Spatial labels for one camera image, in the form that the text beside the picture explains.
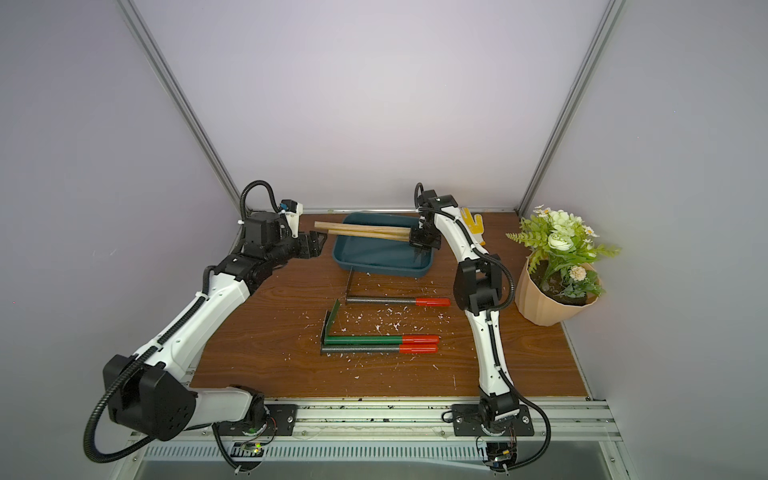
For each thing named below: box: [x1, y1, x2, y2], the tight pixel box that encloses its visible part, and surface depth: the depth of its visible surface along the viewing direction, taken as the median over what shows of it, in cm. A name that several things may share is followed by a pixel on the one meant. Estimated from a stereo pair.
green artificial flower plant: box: [505, 204, 621, 298], surface depth 76 cm
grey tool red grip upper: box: [346, 268, 451, 307], surface depth 94 cm
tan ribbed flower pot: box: [515, 251, 602, 327], surface depth 80 cm
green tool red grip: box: [324, 299, 440, 345], surface depth 87 cm
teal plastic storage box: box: [333, 213, 434, 278], surface depth 108 cm
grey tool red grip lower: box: [320, 343, 438, 355], surface depth 85 cm
